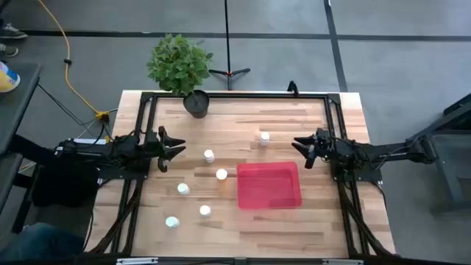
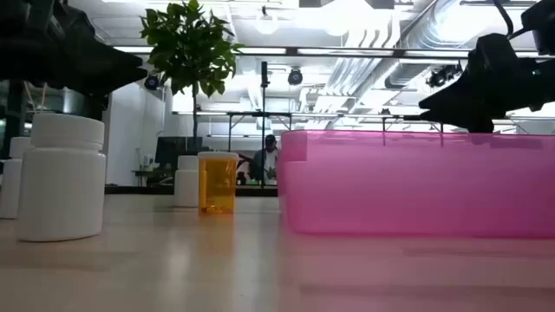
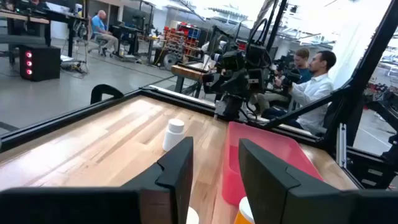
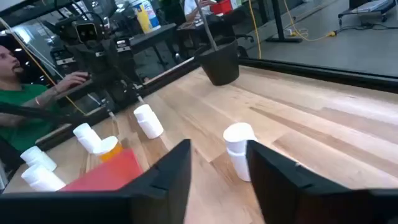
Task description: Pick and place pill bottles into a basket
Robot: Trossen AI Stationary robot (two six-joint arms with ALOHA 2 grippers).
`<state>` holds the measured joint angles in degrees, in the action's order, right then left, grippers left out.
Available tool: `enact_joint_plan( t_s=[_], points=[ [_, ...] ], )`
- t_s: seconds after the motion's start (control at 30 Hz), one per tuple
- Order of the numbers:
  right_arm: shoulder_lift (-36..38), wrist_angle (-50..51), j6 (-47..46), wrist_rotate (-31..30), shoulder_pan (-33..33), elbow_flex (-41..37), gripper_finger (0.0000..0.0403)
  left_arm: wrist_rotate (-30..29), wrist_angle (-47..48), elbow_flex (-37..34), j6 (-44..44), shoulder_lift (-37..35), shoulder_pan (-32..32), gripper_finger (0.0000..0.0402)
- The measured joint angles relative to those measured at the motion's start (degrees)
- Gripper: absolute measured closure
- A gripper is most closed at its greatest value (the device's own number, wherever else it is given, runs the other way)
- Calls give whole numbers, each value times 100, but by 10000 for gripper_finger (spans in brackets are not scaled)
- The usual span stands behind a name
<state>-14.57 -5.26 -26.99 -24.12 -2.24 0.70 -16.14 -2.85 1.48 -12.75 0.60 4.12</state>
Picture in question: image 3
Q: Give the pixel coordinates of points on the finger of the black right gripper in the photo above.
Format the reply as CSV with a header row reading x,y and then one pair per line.
x,y
213,82
256,81

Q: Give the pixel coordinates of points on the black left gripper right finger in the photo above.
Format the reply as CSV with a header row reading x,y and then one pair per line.
x,y
267,186

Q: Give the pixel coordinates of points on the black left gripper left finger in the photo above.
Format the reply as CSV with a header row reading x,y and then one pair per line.
x,y
174,174

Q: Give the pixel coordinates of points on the black distant robot arm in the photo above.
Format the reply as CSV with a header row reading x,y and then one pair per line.
x,y
287,77

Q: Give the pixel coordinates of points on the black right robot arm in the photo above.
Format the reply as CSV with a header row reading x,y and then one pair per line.
x,y
233,107

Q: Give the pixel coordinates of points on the red plastic basket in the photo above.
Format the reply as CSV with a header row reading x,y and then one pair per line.
x,y
231,168

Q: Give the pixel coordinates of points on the wood top workbench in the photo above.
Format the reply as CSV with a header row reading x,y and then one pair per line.
x,y
186,72
18,17

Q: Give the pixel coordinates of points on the person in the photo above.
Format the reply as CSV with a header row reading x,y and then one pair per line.
x,y
301,57
311,93
99,26

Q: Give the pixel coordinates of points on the red parts shelf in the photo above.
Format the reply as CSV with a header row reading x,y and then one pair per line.
x,y
182,37

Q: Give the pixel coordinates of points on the office chair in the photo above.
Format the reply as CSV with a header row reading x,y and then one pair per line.
x,y
101,49

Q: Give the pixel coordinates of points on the black desk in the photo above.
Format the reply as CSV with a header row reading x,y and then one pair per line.
x,y
66,18

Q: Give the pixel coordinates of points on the black computer tower red lights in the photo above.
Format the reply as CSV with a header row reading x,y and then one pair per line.
x,y
40,63

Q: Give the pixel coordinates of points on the black curved bracket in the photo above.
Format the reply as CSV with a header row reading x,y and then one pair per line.
x,y
105,87

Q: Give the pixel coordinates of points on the black metal table frame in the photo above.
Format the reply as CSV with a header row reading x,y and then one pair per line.
x,y
77,115

